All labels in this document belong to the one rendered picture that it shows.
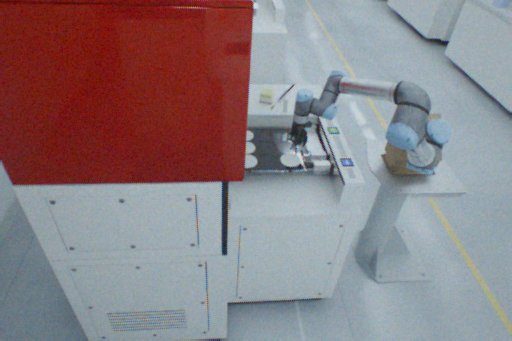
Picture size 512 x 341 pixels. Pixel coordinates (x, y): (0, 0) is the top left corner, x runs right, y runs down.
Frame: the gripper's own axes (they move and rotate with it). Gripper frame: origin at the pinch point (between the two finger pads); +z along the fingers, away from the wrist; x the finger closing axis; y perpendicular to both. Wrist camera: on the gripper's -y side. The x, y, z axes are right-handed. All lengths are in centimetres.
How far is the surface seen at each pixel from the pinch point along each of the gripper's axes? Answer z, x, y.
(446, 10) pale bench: 41, 11, -474
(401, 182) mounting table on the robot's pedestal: 10, 52, -20
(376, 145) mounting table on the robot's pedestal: 10, 31, -43
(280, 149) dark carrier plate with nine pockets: 1.7, -8.2, 2.2
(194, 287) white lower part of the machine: 32, -8, 75
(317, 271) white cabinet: 55, 31, 21
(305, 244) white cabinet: 31.2, 22.8, 26.8
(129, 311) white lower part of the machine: 50, -33, 93
